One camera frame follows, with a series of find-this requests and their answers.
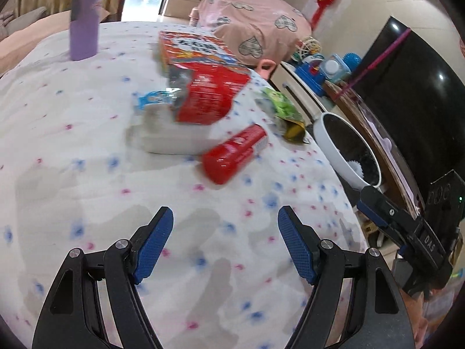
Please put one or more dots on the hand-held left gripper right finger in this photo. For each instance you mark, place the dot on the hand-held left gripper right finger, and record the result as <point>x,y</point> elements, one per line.
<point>296,247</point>

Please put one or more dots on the pink stick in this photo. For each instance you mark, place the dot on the pink stick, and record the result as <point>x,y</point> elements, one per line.
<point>374,60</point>

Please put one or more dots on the white bin with black bag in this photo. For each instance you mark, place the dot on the white bin with black bag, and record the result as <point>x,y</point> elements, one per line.
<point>327,141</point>

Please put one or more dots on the red cylindrical can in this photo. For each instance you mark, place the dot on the red cylindrical can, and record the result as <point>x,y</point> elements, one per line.
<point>232,156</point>

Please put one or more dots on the black television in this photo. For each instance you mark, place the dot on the black television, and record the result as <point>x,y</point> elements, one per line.
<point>417,98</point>

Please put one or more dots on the striped beige sofa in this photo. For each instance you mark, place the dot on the striped beige sofa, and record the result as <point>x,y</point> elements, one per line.
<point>21,36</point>

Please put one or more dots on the white floral tablecloth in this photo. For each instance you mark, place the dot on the white floral tablecloth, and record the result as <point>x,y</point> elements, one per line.
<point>90,152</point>

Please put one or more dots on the white ribbed plastic container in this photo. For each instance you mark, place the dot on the white ribbed plastic container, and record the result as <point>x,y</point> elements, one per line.
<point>356,170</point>

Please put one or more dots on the light blue wrapper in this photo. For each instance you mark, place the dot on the light blue wrapper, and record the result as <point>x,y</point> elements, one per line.
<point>154,99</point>

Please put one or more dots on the grey white plastic packet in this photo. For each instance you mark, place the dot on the grey white plastic packet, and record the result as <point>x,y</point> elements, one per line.
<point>167,134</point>

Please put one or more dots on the red snack bag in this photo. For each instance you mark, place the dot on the red snack bag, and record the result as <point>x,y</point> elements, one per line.
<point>210,94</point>

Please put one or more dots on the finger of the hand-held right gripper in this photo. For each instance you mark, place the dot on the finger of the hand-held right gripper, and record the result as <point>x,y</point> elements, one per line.
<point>381,201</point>
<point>390,231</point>

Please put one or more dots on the green snack bag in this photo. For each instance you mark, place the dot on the green snack bag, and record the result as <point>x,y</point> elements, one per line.
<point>285,107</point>

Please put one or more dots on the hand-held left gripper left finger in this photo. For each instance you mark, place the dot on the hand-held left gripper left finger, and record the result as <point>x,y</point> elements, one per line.
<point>152,247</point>

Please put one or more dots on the red printed box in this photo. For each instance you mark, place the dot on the red printed box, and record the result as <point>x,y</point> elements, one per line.
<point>196,49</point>

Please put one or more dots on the purple thermos bottle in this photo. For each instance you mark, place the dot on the purple thermos bottle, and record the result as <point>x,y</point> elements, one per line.
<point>85,32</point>

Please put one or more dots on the pink heart-patterned cover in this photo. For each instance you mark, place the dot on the pink heart-patterned cover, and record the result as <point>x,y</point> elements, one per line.
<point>247,18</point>

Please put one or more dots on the blue spiky ball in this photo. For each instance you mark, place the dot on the blue spiky ball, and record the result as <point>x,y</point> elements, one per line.
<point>352,60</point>

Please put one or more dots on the blue toy set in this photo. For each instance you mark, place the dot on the blue toy set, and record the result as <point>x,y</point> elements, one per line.
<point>316,76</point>

